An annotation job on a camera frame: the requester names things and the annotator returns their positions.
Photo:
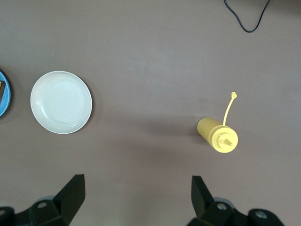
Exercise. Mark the yellow squeeze bottle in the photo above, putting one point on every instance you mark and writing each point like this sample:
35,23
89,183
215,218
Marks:
211,131

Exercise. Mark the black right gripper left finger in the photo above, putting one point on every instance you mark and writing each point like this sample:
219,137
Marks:
73,197

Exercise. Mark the beige round plate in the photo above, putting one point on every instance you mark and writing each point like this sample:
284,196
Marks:
61,102

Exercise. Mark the brown crust bread slice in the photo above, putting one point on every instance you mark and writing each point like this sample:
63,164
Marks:
2,91

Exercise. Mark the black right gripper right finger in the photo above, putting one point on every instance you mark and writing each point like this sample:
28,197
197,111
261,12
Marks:
200,197

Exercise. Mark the blue round plate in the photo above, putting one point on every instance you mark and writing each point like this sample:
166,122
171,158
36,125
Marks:
7,99

